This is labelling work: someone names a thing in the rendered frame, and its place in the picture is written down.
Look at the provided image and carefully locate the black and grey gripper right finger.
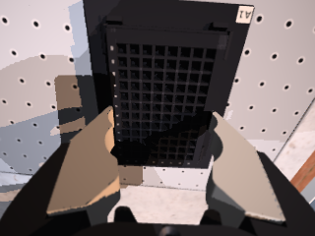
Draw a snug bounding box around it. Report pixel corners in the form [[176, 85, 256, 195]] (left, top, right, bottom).
[[206, 111, 315, 236]]

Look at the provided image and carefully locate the grey flat rectangular plate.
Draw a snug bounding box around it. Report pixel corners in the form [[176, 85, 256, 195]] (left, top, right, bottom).
[[0, 0, 315, 192]]

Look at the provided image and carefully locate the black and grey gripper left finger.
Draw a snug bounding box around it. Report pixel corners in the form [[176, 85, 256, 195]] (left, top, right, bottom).
[[0, 105, 121, 236]]

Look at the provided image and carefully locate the black well plate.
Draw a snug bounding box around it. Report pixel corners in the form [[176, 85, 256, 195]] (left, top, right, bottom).
[[106, 25, 229, 167]]

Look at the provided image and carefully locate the black rectangular frame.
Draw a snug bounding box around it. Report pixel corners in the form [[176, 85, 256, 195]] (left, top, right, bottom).
[[83, 0, 255, 169]]

